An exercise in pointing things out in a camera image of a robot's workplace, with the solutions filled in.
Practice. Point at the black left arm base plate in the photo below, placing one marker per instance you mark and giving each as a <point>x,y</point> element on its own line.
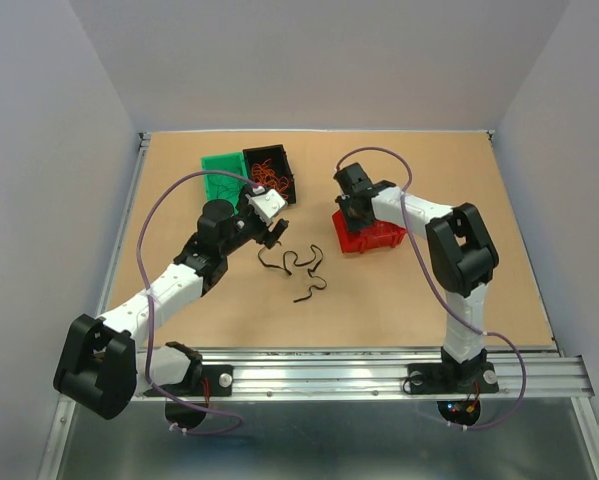
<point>214,380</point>

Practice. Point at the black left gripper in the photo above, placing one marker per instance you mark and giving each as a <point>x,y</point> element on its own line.
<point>265,237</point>

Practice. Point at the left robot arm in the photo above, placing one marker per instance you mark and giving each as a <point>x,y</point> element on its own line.
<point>100,366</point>

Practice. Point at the black plastic bin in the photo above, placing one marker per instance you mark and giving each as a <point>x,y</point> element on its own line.
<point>269,166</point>

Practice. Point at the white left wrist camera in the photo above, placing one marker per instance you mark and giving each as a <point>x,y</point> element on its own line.
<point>267,203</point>

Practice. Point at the green plastic bin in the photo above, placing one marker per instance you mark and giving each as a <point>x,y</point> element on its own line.
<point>220,186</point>

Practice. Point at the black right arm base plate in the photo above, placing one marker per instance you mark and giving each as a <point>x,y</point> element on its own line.
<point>442,379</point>

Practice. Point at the aluminium mounting rail frame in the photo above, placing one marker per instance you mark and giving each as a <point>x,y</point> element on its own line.
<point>319,382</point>

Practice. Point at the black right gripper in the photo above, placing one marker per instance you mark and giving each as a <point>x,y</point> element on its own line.
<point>352,224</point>

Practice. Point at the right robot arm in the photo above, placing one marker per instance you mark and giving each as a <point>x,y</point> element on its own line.
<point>453,246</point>

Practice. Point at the red plastic bin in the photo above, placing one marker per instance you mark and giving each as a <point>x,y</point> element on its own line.
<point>379,235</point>

